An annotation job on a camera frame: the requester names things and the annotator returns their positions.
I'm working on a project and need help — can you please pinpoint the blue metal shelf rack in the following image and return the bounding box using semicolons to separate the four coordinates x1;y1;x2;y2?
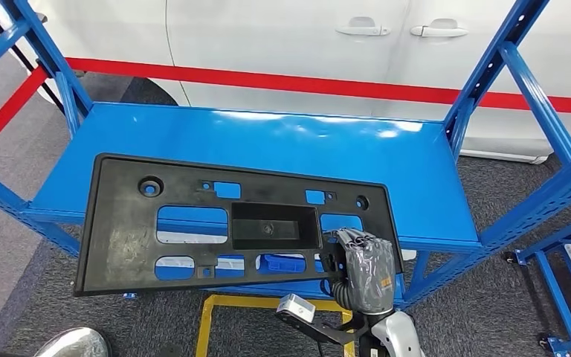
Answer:
0;0;571;312

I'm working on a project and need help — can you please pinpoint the blue wheeled shelf rack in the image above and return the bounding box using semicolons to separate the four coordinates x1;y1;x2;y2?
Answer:
507;211;571;353

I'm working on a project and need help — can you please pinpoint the black camera bracket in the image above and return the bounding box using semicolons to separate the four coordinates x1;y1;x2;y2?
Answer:
274;312;368;347

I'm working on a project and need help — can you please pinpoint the white car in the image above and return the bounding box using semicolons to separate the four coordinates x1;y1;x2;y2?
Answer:
0;0;571;165

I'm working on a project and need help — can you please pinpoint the yellow floor tape square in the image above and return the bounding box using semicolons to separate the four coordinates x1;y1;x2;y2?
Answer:
195;295;356;357

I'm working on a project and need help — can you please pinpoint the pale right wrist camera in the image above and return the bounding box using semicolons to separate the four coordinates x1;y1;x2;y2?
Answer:
275;294;317;325

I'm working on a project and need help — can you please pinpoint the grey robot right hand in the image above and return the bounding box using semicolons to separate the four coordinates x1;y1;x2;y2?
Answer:
332;227;398;317

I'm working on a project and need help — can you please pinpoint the chrome stanchion post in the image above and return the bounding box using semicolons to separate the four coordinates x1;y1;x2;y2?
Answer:
34;327;112;357

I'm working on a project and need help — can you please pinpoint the red barrier belt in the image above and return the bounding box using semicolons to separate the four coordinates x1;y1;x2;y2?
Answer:
0;66;50;161
66;57;571;116

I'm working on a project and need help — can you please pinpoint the black stanchion pole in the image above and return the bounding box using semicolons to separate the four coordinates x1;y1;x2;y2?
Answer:
0;0;65;115

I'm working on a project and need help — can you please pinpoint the black plastic plate bracket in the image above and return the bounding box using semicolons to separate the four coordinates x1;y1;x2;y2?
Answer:
72;153;404;298

